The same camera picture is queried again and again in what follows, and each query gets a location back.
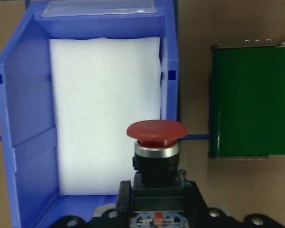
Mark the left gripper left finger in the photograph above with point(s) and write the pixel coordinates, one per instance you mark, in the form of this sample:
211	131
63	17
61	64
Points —
124	199

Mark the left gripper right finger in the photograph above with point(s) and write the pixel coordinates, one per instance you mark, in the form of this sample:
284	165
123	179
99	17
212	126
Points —
193	200

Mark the red push button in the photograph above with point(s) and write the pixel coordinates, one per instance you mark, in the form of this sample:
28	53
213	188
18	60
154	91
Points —
158	187

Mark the white foam pad source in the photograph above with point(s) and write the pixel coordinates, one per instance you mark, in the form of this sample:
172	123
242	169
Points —
100	87

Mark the green conveyor belt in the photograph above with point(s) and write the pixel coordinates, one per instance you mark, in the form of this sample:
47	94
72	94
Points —
247	100

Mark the blue source bin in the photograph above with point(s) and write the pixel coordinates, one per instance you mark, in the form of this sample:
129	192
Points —
28	130

